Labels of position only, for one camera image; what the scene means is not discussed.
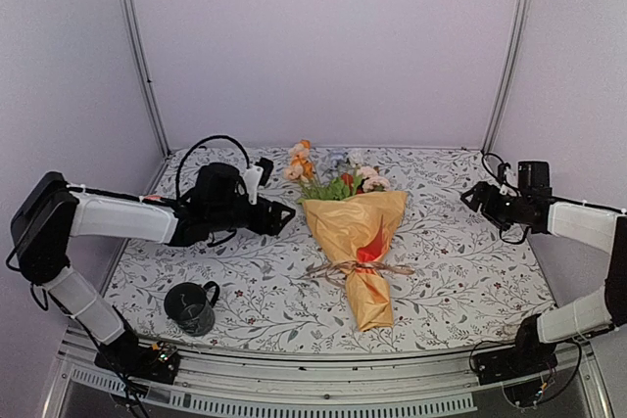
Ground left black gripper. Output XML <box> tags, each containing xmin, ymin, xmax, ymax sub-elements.
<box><xmin>209</xmin><ymin>197</ymin><xmax>296</xmax><ymax>236</ymax></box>

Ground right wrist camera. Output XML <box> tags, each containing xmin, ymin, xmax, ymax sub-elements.
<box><xmin>497</xmin><ymin>161</ymin><xmax>553</xmax><ymax>199</ymax></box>

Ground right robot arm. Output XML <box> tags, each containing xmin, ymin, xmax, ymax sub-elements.
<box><xmin>460</xmin><ymin>181</ymin><xmax>626</xmax><ymax>375</ymax></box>

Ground right metal frame post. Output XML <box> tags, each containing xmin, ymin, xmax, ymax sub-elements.
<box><xmin>481</xmin><ymin>0</ymin><xmax>532</xmax><ymax>154</ymax></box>

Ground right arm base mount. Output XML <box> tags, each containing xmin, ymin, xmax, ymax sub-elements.
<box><xmin>468</xmin><ymin>314</ymin><xmax>583</xmax><ymax>409</ymax></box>

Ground cream rose fake stem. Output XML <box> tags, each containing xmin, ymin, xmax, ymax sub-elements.
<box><xmin>282</xmin><ymin>141</ymin><xmax>319</xmax><ymax>199</ymax></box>

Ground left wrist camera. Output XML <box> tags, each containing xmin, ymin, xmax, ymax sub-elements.
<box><xmin>191</xmin><ymin>158</ymin><xmax>274</xmax><ymax>209</ymax></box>

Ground tan raffia ribbon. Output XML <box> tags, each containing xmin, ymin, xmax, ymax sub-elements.
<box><xmin>302</xmin><ymin>260</ymin><xmax>414</xmax><ymax>290</ymax></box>

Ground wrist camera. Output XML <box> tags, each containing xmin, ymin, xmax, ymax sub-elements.
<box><xmin>497</xmin><ymin>161</ymin><xmax>553</xmax><ymax>199</ymax></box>
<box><xmin>191</xmin><ymin>158</ymin><xmax>274</xmax><ymax>209</ymax></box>

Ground black mug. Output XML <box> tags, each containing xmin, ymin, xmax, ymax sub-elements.
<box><xmin>164</xmin><ymin>281</ymin><xmax>220</xmax><ymax>337</ymax></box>

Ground orange fake flower stem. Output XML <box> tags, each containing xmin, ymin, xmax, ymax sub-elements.
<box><xmin>291</xmin><ymin>138</ymin><xmax>324</xmax><ymax>199</ymax></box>

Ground orange wrapping paper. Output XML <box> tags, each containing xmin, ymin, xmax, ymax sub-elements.
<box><xmin>355</xmin><ymin>219</ymin><xmax>386</xmax><ymax>272</ymax></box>

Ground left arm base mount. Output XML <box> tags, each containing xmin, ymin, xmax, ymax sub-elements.
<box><xmin>94</xmin><ymin>326</ymin><xmax>181</xmax><ymax>385</ymax></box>

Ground pink rose fake stem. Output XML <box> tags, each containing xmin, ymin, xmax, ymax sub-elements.
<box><xmin>347</xmin><ymin>150</ymin><xmax>391</xmax><ymax>194</ymax></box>

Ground left metal frame post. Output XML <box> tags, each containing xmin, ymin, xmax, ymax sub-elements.
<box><xmin>120</xmin><ymin>0</ymin><xmax>171</xmax><ymax>159</ymax></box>

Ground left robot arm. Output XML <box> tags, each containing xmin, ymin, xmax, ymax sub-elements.
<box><xmin>7</xmin><ymin>170</ymin><xmax>296</xmax><ymax>373</ymax></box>

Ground black camera cable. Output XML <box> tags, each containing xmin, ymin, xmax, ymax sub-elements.
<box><xmin>174</xmin><ymin>134</ymin><xmax>252</xmax><ymax>199</ymax></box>

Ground front aluminium rail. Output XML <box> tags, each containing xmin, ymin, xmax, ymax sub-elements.
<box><xmin>42</xmin><ymin>327</ymin><xmax>619</xmax><ymax>417</ymax></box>

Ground yellow wrapping paper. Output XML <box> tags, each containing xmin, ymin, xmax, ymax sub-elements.
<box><xmin>303</xmin><ymin>191</ymin><xmax>414</xmax><ymax>332</ymax></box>

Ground floral patterned tablecloth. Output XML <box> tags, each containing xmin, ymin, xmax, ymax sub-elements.
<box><xmin>105</xmin><ymin>148</ymin><xmax>554</xmax><ymax>355</ymax></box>

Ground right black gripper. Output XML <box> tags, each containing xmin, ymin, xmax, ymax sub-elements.
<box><xmin>459</xmin><ymin>182</ymin><xmax>529</xmax><ymax>231</ymax></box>

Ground metal frame post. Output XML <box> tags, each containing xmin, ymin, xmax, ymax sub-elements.
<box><xmin>120</xmin><ymin>0</ymin><xmax>171</xmax><ymax>159</ymax></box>
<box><xmin>481</xmin><ymin>0</ymin><xmax>532</xmax><ymax>154</ymax></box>

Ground green leafy fake stem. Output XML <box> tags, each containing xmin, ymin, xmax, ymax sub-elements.
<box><xmin>297</xmin><ymin>173</ymin><xmax>363</xmax><ymax>205</ymax></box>

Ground blue fake flower stem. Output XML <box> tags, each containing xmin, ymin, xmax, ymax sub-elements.
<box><xmin>325</xmin><ymin>151</ymin><xmax>347</xmax><ymax>176</ymax></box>

